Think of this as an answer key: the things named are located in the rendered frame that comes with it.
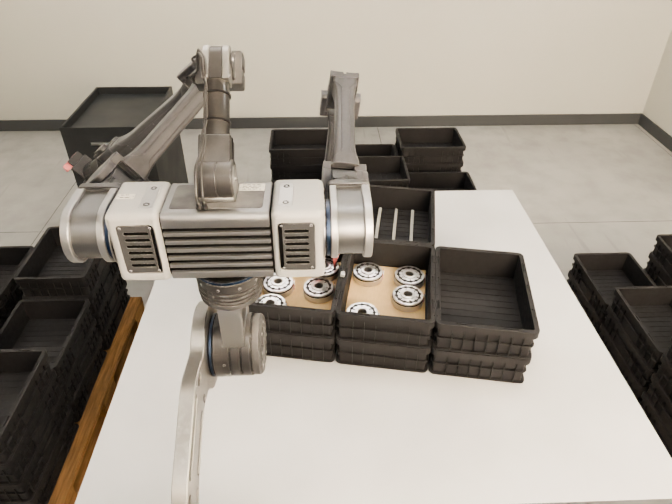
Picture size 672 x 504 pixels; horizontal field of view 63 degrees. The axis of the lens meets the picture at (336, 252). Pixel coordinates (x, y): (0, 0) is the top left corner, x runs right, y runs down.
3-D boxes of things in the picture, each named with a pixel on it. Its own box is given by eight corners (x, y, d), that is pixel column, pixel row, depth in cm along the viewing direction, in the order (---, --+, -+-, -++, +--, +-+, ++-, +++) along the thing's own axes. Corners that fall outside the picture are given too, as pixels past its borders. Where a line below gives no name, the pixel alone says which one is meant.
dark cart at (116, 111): (176, 267, 333) (147, 128, 280) (101, 269, 332) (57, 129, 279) (194, 213, 383) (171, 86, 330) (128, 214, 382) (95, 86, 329)
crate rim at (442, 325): (539, 340, 159) (541, 334, 158) (434, 329, 163) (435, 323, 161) (521, 258, 191) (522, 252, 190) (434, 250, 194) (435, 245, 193)
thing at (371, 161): (398, 219, 351) (403, 155, 325) (404, 246, 327) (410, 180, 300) (335, 220, 350) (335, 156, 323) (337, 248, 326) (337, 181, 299)
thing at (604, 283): (653, 339, 266) (670, 303, 252) (592, 340, 265) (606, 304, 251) (616, 286, 298) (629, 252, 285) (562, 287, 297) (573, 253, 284)
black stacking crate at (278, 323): (334, 341, 172) (334, 314, 165) (242, 331, 175) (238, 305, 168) (349, 265, 203) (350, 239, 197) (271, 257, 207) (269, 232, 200)
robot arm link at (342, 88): (326, 57, 145) (363, 61, 146) (321, 98, 156) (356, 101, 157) (323, 186, 120) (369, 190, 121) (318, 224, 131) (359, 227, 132)
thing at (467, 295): (531, 362, 165) (540, 335, 158) (431, 351, 168) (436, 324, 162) (515, 280, 197) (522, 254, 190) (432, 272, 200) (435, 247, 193)
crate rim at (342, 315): (434, 329, 163) (435, 323, 161) (334, 319, 166) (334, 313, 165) (434, 250, 194) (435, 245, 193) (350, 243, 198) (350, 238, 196)
